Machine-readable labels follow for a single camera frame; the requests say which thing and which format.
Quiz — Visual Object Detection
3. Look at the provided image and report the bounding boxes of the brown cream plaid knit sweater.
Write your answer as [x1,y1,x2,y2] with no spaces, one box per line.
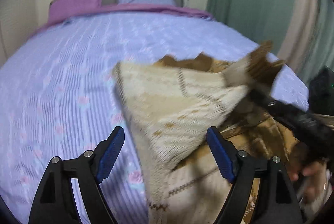
[113,41,296,223]

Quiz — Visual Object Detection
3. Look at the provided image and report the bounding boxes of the person's right hand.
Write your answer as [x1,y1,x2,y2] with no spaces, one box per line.
[286,157,328,204]

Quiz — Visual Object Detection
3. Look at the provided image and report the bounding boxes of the beige sheer curtain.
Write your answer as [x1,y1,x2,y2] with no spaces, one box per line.
[277,0,319,72]

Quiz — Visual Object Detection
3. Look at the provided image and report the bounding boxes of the lavender floral bedspread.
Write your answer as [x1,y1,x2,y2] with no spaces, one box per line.
[0,11,310,224]

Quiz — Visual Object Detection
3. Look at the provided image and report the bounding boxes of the green curtain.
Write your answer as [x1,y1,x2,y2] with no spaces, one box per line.
[207,0,333,83]

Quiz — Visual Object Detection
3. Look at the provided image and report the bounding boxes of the purple pillow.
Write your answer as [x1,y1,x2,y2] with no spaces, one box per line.
[48,0,101,24]

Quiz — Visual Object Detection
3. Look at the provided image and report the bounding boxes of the purple folded bed sheet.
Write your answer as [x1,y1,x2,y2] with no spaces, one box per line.
[30,4,214,37]

